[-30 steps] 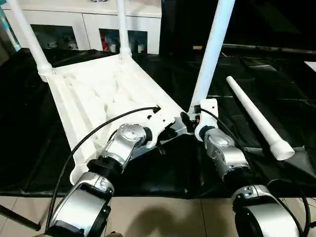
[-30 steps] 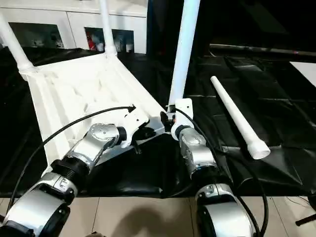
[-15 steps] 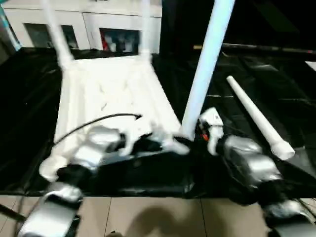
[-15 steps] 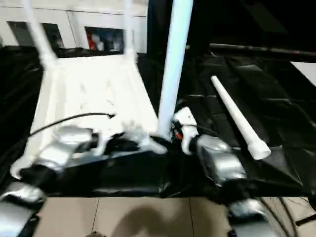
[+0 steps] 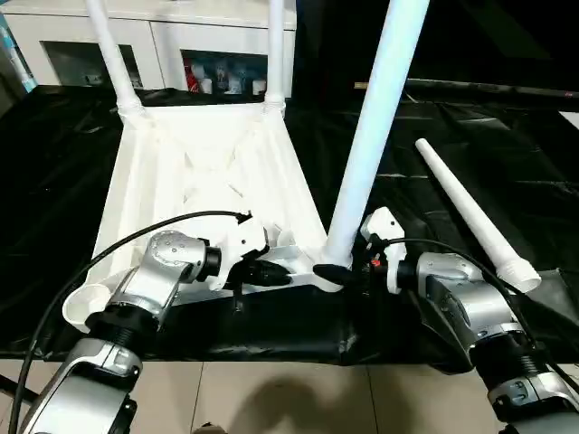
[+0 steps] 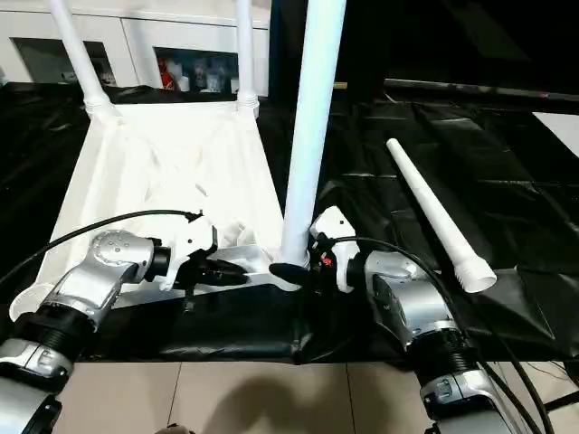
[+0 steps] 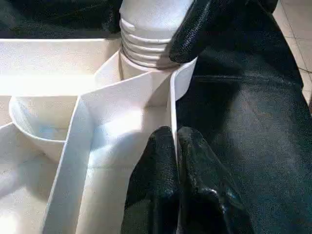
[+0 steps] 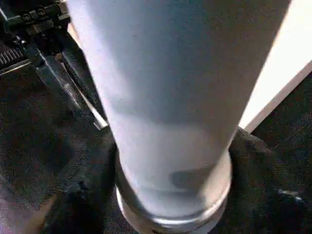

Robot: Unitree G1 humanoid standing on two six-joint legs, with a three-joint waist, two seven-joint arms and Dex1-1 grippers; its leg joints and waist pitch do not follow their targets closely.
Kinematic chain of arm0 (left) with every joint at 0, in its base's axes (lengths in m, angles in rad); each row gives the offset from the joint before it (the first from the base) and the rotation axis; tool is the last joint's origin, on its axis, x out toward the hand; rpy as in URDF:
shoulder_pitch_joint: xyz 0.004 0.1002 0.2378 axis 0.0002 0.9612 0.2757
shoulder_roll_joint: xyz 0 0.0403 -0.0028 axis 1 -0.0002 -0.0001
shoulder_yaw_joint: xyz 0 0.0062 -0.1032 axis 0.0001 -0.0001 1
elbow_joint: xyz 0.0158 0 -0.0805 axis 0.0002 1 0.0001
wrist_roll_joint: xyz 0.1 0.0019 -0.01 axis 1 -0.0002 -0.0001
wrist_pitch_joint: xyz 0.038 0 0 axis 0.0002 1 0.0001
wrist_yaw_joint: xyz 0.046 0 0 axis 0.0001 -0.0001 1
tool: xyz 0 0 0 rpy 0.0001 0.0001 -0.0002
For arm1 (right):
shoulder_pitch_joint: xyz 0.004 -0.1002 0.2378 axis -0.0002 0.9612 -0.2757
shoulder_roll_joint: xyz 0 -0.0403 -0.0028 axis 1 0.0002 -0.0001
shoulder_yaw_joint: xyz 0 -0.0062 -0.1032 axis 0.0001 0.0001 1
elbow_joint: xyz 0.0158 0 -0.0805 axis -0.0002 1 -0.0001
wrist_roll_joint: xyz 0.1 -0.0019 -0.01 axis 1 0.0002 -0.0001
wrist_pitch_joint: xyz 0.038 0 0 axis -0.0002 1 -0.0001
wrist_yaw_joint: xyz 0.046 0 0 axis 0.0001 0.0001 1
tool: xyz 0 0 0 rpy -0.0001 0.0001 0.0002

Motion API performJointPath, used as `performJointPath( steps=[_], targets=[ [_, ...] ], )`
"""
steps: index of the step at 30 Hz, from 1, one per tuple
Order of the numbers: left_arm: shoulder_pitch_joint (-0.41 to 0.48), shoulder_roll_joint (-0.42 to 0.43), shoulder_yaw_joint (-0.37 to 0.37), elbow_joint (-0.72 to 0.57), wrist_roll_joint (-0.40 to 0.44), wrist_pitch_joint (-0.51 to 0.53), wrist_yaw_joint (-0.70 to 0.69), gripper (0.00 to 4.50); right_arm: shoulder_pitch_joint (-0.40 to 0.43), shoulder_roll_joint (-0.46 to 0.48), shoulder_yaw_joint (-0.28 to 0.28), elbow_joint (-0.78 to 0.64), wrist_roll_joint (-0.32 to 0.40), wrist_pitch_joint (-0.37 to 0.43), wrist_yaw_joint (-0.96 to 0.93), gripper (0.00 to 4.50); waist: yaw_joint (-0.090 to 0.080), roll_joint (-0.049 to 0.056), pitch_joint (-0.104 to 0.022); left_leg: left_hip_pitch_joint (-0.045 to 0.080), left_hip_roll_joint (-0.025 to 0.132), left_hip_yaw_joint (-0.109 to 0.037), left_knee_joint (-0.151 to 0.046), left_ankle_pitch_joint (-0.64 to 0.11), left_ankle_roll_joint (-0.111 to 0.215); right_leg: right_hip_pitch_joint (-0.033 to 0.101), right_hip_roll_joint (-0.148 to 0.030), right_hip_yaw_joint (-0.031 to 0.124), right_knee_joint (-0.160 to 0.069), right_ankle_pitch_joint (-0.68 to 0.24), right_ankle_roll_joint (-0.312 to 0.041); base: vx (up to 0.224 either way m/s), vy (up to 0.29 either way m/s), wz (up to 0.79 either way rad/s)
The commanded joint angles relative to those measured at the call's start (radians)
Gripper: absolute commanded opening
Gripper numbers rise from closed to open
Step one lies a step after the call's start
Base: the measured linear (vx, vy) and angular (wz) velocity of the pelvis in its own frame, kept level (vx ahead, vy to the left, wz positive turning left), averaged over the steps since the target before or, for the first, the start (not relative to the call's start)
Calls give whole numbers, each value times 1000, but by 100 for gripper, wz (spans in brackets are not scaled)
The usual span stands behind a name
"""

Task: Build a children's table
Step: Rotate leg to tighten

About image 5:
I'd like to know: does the white plastic table leg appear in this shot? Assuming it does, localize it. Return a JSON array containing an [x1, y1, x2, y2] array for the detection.
[[414, 138, 543, 295], [323, 0, 431, 268], [264, 0, 287, 114], [85, 0, 146, 118]]

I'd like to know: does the white plastic table top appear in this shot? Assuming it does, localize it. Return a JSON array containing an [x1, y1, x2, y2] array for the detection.
[[62, 101, 354, 335]]

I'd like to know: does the black plastic table mat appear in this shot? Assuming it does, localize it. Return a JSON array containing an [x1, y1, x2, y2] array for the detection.
[[0, 83, 579, 374]]

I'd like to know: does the long dark metal rod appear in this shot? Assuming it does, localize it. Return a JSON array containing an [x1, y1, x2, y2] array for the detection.
[[406, 79, 579, 99]]

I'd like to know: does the large black backdrop sheet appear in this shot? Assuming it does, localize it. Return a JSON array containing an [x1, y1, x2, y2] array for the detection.
[[292, 0, 579, 94]]

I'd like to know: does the white glass-door cabinet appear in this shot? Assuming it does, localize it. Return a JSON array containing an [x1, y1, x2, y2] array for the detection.
[[4, 0, 298, 100]]

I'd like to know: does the black floor stand bar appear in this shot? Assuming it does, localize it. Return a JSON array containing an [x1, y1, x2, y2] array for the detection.
[[0, 373, 37, 403]]

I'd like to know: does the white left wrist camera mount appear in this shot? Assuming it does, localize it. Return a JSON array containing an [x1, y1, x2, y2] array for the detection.
[[207, 212, 272, 293]]

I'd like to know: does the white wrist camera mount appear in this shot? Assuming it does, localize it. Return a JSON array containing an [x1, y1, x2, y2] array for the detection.
[[361, 206, 411, 294], [207, 212, 272, 293]]

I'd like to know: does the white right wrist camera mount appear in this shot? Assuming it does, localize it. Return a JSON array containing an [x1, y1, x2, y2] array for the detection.
[[361, 206, 411, 294]]

